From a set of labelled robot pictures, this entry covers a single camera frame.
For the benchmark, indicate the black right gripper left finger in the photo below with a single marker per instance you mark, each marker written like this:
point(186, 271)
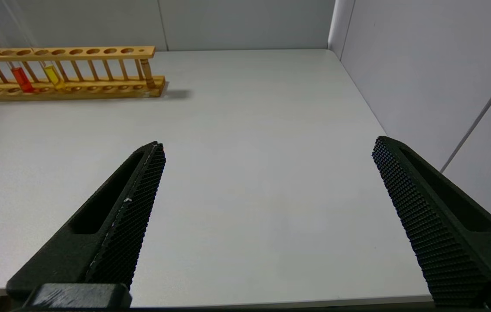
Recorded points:
point(98, 242)

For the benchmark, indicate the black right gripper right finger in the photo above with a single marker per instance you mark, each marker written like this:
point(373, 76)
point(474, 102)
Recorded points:
point(453, 242)

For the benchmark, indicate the wooden test tube rack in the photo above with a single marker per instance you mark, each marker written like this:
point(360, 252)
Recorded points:
point(98, 92)

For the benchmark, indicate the test tube with amber pigment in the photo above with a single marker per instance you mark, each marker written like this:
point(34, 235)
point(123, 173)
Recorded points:
point(53, 76)

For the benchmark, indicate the test tube with red pigment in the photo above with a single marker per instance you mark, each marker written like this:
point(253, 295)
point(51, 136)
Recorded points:
point(23, 80)

